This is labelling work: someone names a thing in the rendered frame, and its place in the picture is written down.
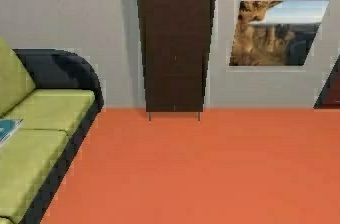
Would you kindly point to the dark brown tall cupboard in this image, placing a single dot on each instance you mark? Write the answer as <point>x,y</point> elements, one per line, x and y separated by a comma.
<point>174,56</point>

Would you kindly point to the framed landscape picture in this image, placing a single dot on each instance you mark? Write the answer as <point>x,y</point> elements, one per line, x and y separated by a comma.
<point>271,36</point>

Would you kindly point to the green and black sofa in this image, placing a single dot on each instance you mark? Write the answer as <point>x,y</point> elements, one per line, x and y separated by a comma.
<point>34,110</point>

